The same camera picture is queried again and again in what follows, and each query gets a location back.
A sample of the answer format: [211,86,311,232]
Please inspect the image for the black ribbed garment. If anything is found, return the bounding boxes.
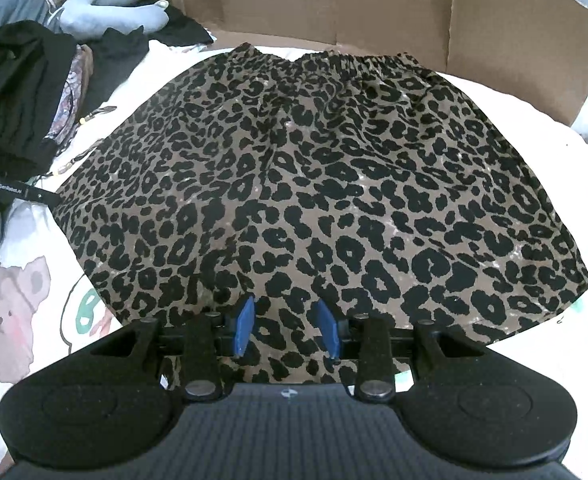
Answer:
[0,21,77,181]

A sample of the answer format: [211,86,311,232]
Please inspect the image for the white cartoon print bedsheet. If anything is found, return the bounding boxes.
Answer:
[0,47,588,479]

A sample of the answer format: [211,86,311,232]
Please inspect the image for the leopard print skirt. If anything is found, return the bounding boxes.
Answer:
[54,44,588,384]

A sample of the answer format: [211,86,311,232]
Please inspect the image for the blue grey neck pillow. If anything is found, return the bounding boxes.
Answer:
[52,0,169,41]

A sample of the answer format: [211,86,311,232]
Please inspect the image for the brown cardboard sheet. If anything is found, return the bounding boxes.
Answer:
[169,0,588,124]

